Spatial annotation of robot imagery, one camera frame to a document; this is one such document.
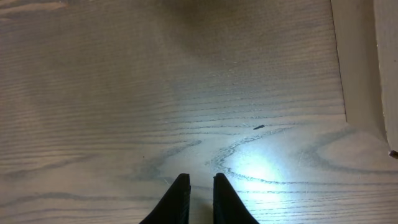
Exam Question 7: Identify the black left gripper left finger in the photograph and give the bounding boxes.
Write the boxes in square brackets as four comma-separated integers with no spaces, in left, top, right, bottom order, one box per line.
[140,173,191,224]

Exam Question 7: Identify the brown cardboard box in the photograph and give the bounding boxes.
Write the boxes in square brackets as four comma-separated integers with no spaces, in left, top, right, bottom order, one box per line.
[331,0,397,158]

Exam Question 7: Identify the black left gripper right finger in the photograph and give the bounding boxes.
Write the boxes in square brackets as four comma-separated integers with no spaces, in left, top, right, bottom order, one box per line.
[213,173,259,224]

